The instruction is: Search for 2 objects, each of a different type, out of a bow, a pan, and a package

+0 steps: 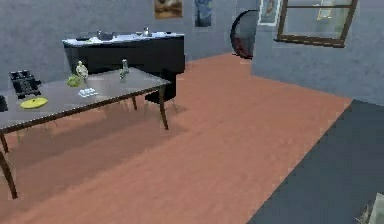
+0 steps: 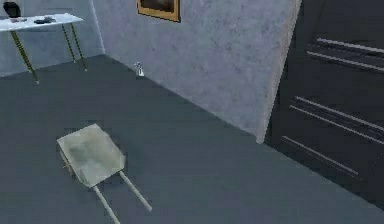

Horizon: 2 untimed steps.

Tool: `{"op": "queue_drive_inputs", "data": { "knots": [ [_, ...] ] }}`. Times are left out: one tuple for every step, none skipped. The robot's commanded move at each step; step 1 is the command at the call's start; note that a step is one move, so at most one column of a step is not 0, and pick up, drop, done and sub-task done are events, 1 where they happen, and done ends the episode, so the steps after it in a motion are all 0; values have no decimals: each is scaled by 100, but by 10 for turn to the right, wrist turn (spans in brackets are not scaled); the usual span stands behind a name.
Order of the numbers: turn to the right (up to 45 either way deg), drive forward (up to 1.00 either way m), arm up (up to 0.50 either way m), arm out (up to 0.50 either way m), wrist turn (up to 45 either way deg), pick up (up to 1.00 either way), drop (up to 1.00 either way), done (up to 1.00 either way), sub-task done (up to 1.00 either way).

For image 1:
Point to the yellow plate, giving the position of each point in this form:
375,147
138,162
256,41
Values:
33,103

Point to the black toaster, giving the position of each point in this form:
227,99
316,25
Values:
24,83

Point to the black sideboard with white top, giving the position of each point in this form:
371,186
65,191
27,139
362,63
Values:
133,53

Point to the brown framed window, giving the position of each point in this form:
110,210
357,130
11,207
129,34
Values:
316,21

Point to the green glass bottle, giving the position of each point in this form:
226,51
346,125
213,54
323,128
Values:
124,71

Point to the brown framed picture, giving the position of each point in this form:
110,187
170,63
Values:
168,8

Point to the grey table with brown legs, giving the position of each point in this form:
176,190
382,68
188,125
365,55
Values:
110,87

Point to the white remote control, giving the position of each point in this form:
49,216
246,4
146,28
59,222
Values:
87,92

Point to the black flat object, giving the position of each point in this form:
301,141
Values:
2,104

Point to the green lettuce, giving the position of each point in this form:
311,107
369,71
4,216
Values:
73,80

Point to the blue framed picture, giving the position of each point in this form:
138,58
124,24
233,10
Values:
203,12

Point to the white framed picture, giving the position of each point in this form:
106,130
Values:
269,11

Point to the dark grey bowl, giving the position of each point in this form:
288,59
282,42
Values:
105,35

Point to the black pan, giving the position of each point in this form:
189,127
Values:
82,39

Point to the silver kettle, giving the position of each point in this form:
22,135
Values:
146,32

